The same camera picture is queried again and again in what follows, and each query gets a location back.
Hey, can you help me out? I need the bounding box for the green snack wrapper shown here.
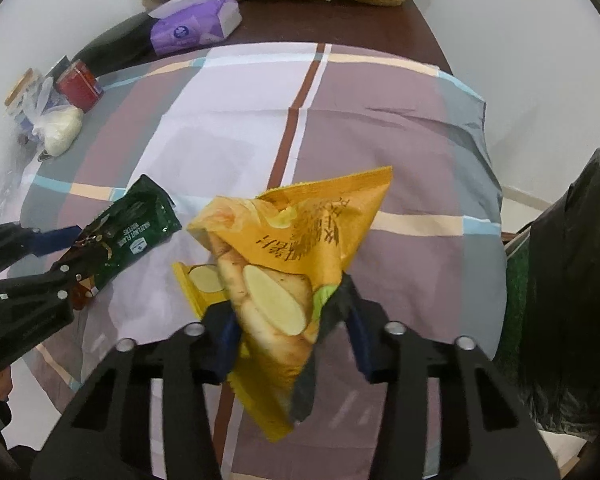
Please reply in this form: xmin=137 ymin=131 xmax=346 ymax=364
xmin=68 ymin=174 xmax=182 ymax=310

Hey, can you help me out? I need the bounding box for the yellow chip bag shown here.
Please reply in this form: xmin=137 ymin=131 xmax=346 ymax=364
xmin=172 ymin=167 xmax=392 ymax=442

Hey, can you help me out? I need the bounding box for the black lined trash bin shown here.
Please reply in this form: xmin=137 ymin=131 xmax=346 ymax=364
xmin=494 ymin=148 xmax=600 ymax=441

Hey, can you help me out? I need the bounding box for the person left hand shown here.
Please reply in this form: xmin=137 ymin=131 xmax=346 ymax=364
xmin=0 ymin=366 xmax=12 ymax=402

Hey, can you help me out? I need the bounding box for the clear plastic bag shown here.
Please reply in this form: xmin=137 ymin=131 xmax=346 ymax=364
xmin=0 ymin=126 xmax=36 ymax=223

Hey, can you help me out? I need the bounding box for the white dough in bag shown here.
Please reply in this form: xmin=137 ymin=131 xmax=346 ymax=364
xmin=22 ymin=77 xmax=84 ymax=158

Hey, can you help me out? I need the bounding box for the red soda can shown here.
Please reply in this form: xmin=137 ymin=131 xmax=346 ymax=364
xmin=55 ymin=60 xmax=104 ymax=113

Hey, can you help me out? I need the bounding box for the plaid bed sheet cloth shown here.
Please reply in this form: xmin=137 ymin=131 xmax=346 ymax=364
xmin=17 ymin=41 xmax=508 ymax=480

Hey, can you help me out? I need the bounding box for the black bag on table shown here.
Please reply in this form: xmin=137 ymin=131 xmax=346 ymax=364
xmin=72 ymin=12 xmax=157 ymax=77

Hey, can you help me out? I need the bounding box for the purple tissue pack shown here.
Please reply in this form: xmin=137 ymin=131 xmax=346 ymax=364
xmin=148 ymin=0 xmax=242 ymax=56

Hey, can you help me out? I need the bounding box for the dark wooden table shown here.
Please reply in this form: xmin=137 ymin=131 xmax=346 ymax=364
xmin=221 ymin=0 xmax=451 ymax=73

